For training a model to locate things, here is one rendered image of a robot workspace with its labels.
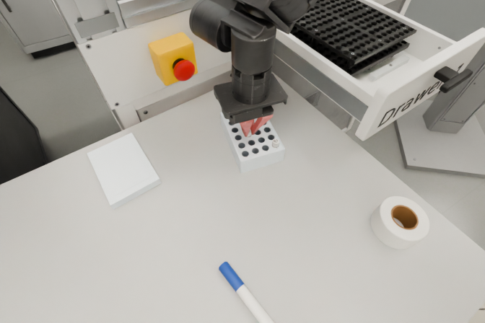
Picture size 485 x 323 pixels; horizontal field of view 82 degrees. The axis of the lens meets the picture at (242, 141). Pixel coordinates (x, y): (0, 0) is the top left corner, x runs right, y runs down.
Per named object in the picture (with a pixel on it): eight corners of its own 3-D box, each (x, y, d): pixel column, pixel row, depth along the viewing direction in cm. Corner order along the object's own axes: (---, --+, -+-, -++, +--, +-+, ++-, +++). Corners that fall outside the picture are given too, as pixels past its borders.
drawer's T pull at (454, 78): (470, 77, 46) (475, 71, 45) (444, 95, 43) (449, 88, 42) (449, 65, 48) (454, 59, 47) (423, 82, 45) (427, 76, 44)
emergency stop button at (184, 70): (198, 78, 52) (195, 60, 49) (178, 86, 51) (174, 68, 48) (190, 69, 54) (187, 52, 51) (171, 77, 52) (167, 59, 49)
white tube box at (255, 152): (283, 161, 52) (285, 148, 49) (240, 174, 51) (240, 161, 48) (258, 114, 59) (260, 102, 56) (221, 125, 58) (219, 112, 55)
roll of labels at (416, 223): (413, 211, 46) (426, 201, 43) (419, 254, 42) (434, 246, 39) (369, 202, 47) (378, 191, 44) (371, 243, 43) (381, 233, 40)
